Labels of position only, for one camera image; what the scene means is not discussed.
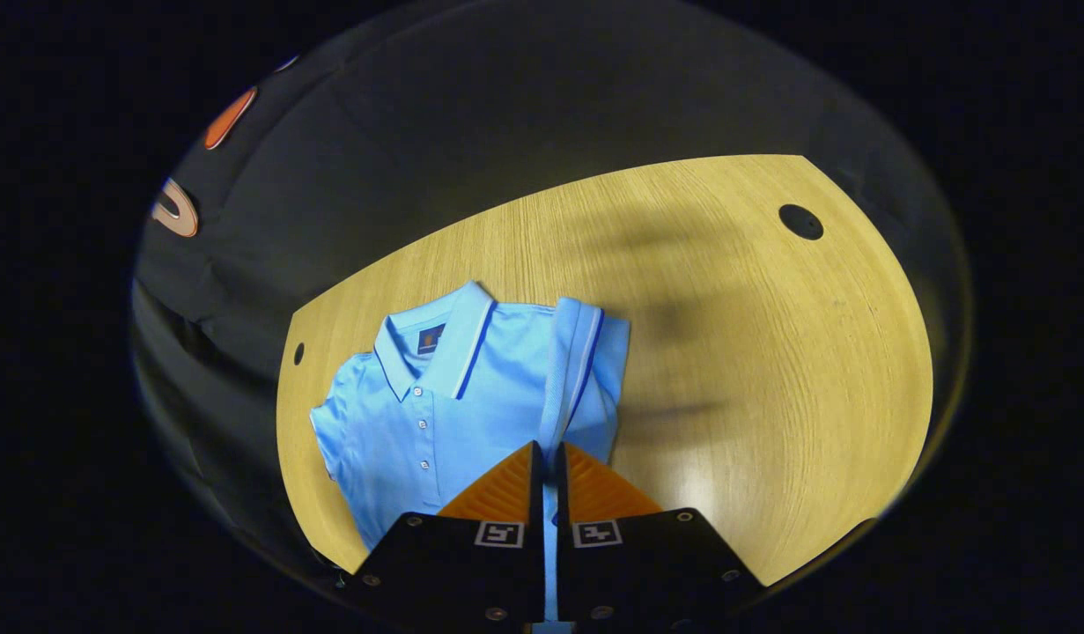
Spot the light blue T-shirt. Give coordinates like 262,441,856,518
310,280,631,634

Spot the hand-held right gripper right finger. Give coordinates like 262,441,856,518
554,440,767,630

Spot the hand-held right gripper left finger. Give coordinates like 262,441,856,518
342,440,548,630

